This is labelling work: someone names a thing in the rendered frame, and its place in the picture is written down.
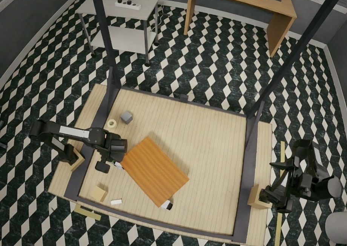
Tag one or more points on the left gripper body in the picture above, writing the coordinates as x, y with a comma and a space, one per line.
291, 184

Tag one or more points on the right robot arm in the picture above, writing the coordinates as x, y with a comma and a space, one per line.
92, 137

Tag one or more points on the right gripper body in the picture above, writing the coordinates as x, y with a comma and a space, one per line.
101, 165

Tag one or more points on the roll of beige masking tape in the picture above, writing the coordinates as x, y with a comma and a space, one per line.
112, 126

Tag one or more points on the wooden dolly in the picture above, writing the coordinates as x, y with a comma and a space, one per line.
153, 171

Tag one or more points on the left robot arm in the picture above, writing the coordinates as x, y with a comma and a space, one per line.
326, 187

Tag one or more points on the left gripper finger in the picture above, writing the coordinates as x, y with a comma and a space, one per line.
279, 201
282, 165

